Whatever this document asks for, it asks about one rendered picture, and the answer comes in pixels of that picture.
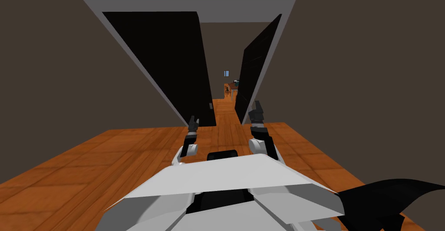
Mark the wide black door leaf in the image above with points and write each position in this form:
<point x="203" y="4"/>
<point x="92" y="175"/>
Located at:
<point x="163" y="64"/>

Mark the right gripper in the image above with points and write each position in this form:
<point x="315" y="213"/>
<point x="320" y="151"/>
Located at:
<point x="256" y="115"/>

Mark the narrow black door leaf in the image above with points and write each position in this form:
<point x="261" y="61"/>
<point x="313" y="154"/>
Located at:
<point x="253" y="71"/>

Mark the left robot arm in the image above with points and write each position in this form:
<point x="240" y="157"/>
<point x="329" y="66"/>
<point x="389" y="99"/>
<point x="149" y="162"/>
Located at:
<point x="189" y="148"/>

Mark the orange wooden chair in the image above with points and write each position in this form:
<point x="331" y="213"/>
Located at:
<point x="227" y="91"/>

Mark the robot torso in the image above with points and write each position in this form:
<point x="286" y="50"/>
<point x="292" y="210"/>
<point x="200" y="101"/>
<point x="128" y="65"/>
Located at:
<point x="226" y="175"/>

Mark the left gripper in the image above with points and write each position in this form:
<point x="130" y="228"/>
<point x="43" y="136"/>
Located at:
<point x="192" y="127"/>

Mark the brown wooden table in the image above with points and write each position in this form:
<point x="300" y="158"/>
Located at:
<point x="234" y="86"/>

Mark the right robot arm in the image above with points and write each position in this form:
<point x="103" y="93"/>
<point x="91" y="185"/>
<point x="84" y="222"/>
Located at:
<point x="261" y="141"/>

